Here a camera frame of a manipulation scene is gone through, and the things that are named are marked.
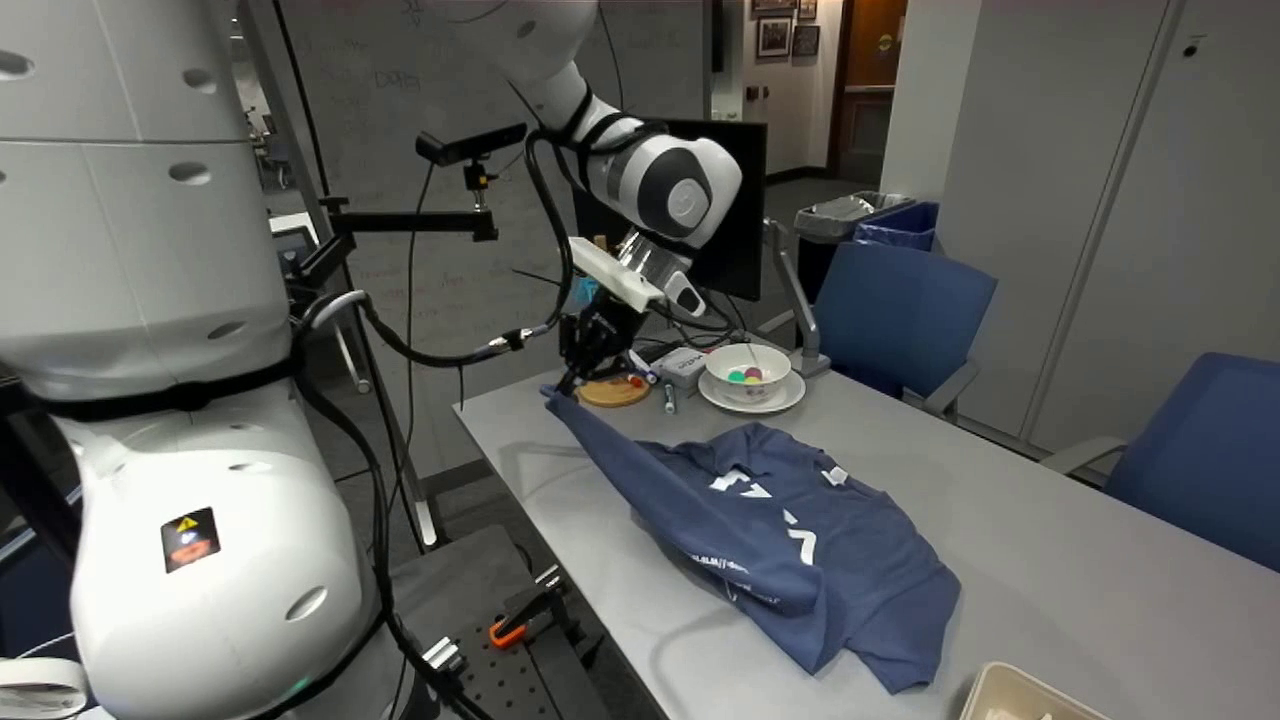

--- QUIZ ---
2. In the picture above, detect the orange handled clamp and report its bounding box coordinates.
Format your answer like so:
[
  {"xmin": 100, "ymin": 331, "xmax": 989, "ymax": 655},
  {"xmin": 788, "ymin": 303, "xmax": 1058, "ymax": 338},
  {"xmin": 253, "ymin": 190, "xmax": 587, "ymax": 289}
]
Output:
[{"xmin": 486, "ymin": 567, "xmax": 571, "ymax": 655}]

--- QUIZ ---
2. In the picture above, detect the blue trash bin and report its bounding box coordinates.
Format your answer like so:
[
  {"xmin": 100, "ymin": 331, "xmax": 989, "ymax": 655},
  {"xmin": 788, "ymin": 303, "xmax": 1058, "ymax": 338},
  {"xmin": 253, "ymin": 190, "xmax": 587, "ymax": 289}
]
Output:
[{"xmin": 854, "ymin": 196, "xmax": 943, "ymax": 255}]

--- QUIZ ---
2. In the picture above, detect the white bowl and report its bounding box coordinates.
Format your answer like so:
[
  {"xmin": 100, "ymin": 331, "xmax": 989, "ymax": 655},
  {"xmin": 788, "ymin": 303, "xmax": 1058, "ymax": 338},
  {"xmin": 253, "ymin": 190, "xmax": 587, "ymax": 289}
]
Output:
[{"xmin": 699, "ymin": 338, "xmax": 797, "ymax": 405}]

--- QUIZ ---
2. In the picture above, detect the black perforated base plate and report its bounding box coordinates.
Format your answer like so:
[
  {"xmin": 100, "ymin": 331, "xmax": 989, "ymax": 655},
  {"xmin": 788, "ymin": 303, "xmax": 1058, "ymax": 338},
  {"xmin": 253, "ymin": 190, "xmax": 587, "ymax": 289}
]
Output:
[{"xmin": 384, "ymin": 524, "xmax": 631, "ymax": 720}]

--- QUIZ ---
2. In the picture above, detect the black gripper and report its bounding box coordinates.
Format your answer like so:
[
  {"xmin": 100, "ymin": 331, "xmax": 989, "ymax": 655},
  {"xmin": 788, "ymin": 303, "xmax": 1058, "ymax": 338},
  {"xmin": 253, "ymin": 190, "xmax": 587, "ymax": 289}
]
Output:
[{"xmin": 558, "ymin": 284, "xmax": 643, "ymax": 405}]

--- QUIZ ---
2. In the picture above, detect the grey metal cabinet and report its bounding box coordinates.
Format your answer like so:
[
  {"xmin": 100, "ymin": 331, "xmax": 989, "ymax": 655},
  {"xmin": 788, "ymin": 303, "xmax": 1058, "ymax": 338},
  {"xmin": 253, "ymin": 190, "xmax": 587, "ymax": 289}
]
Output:
[{"xmin": 933, "ymin": 0, "xmax": 1280, "ymax": 463}]

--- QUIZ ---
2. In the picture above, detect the black camera on boom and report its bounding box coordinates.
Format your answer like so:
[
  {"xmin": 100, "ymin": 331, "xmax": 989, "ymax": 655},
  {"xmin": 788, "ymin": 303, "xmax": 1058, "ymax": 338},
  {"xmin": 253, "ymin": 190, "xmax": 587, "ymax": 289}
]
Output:
[{"xmin": 315, "ymin": 119, "xmax": 533, "ymax": 252}]

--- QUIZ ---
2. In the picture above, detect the beige plastic tray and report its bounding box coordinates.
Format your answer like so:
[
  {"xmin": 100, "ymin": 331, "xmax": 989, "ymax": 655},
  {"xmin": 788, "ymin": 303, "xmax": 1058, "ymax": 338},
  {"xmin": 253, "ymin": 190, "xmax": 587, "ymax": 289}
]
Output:
[{"xmin": 956, "ymin": 655, "xmax": 1112, "ymax": 720}]

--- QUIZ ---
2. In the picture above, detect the white rounded object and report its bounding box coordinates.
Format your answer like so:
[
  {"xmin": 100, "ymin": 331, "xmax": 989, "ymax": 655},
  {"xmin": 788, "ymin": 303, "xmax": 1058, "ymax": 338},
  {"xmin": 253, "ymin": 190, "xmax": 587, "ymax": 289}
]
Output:
[{"xmin": 0, "ymin": 651, "xmax": 93, "ymax": 720}]

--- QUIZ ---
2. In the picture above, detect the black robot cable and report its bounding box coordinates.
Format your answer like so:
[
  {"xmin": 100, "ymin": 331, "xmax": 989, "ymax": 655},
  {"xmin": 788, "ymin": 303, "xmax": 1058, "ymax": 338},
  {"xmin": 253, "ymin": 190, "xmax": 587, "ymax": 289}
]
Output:
[{"xmin": 284, "ymin": 122, "xmax": 594, "ymax": 720}]

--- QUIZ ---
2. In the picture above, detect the small white box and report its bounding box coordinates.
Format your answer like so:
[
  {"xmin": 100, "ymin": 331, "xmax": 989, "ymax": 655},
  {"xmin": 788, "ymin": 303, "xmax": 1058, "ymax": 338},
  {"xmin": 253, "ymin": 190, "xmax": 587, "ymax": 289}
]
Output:
[{"xmin": 649, "ymin": 348, "xmax": 714, "ymax": 390}]

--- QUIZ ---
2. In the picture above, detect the grey trash bin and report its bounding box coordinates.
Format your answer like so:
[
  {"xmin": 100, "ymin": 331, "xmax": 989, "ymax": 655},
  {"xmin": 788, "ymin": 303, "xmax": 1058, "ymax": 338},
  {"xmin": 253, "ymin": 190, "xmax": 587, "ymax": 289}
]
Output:
[{"xmin": 797, "ymin": 190, "xmax": 885, "ymax": 303}]

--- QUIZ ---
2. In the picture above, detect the grey metal stand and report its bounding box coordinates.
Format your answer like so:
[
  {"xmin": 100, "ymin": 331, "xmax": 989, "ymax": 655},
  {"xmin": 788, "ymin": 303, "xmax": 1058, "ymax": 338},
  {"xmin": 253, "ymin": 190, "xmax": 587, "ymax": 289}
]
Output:
[{"xmin": 763, "ymin": 214, "xmax": 834, "ymax": 378}]

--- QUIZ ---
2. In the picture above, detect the silver metal connector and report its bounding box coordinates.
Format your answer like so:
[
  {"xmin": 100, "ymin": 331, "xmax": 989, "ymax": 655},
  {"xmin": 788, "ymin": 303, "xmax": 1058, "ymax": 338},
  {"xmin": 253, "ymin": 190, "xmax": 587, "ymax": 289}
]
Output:
[{"xmin": 415, "ymin": 635, "xmax": 469, "ymax": 679}]

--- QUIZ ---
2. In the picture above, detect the blue office chair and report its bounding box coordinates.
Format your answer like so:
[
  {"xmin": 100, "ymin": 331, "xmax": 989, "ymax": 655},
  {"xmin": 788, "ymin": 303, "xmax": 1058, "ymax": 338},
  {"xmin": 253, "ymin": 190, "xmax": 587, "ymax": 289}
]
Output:
[
  {"xmin": 812, "ymin": 236, "xmax": 1001, "ymax": 414},
  {"xmin": 1042, "ymin": 348, "xmax": 1280, "ymax": 574}
]

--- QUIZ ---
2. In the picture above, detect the blue printed t-shirt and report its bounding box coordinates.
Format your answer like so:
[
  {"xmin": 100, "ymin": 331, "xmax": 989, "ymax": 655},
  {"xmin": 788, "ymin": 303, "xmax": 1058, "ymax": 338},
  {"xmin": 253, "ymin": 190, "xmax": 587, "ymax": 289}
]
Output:
[{"xmin": 542, "ymin": 384, "xmax": 964, "ymax": 694}]

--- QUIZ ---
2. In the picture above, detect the brown door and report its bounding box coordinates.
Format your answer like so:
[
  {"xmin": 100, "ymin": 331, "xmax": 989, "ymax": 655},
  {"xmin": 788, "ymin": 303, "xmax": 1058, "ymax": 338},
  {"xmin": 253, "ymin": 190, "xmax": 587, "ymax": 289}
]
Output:
[{"xmin": 836, "ymin": 0, "xmax": 911, "ymax": 95}]

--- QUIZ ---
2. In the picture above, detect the white plate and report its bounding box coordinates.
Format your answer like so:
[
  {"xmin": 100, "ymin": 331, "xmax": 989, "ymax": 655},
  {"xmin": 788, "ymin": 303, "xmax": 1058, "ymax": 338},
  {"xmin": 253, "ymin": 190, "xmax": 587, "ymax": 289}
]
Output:
[{"xmin": 697, "ymin": 366, "xmax": 812, "ymax": 420}]

